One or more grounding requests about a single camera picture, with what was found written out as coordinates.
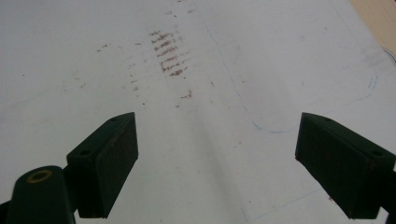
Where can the white table mat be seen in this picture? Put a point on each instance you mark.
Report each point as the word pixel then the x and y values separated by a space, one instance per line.
pixel 218 77

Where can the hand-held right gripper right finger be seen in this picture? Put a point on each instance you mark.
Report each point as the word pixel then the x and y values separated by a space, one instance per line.
pixel 342 168

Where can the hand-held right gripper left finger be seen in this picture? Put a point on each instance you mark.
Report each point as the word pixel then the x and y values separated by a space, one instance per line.
pixel 102 168

